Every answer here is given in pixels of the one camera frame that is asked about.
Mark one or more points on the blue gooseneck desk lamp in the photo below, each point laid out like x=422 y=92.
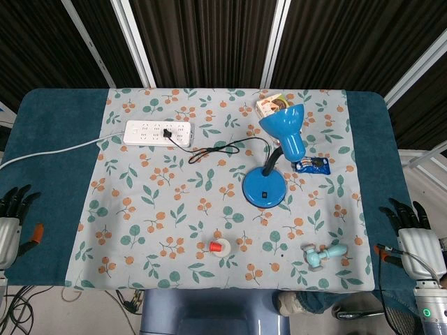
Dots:
x=262 y=185

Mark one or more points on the white low frame rail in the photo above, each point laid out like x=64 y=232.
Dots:
x=424 y=157

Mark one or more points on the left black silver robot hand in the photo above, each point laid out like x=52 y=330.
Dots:
x=8 y=237

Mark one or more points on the small red cap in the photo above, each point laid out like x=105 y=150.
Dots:
x=216 y=247

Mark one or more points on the teal table cover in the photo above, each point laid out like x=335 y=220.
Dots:
x=52 y=122

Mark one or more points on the wide silver aluminium frame post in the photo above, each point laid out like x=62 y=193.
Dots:
x=415 y=70
x=276 y=43
x=134 y=43

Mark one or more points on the blue cookie snack packet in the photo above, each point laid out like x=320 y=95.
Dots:
x=312 y=165

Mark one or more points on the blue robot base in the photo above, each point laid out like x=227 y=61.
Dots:
x=209 y=312

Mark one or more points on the grey worn shoe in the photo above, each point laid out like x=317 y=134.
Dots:
x=287 y=303

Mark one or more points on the black shoe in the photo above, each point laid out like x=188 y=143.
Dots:
x=352 y=313

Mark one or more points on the floral printed tablecloth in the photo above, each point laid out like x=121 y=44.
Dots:
x=195 y=195

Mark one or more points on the small printed snack box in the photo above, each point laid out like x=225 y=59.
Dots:
x=267 y=104

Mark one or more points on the thin silver frame bar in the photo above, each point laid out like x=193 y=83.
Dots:
x=89 y=43

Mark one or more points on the light blue toy faucet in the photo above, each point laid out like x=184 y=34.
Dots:
x=316 y=259

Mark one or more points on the white power strip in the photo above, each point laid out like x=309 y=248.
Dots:
x=146 y=132

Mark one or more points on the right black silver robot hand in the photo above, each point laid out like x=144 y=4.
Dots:
x=419 y=247

